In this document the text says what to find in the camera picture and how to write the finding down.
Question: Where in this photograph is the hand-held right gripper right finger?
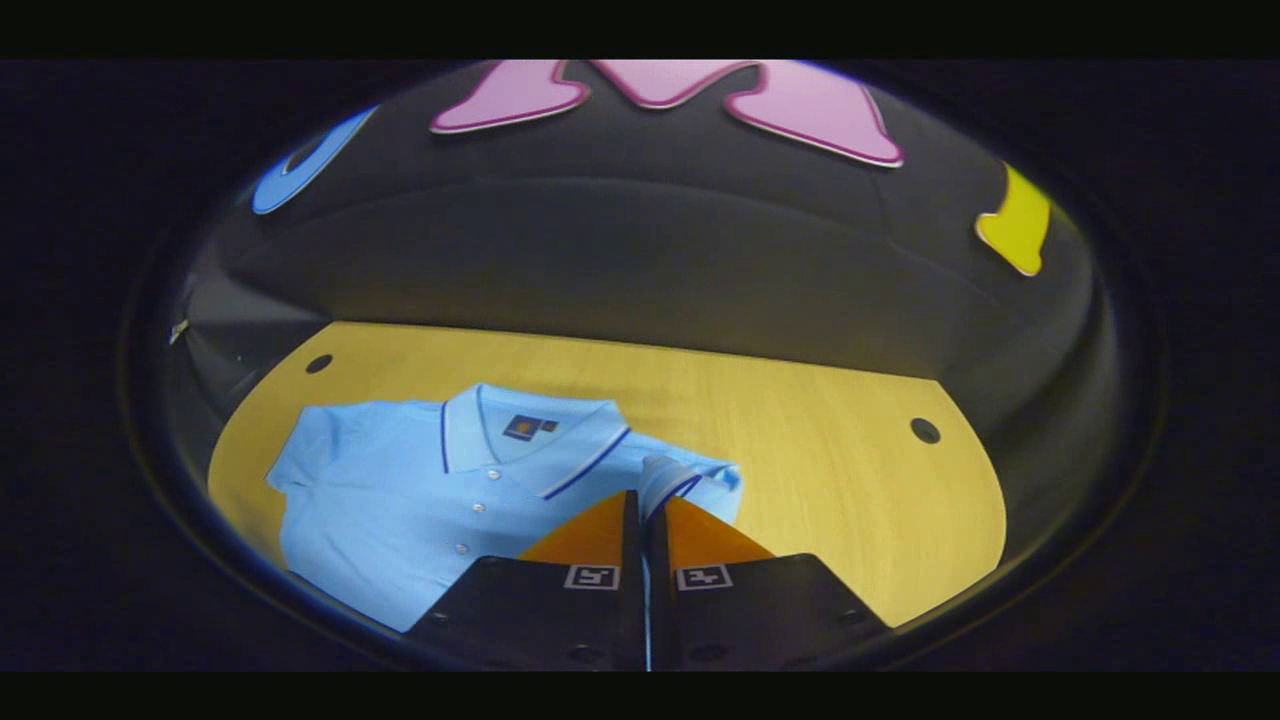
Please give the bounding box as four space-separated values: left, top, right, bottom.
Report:
648 495 891 671

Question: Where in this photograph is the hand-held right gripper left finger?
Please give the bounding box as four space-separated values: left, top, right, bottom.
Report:
405 490 646 671

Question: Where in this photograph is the light blue T-shirt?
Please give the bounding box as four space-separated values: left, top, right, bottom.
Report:
265 383 743 671

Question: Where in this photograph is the black backdrop cloth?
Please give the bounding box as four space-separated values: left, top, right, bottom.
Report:
165 60 1111 521

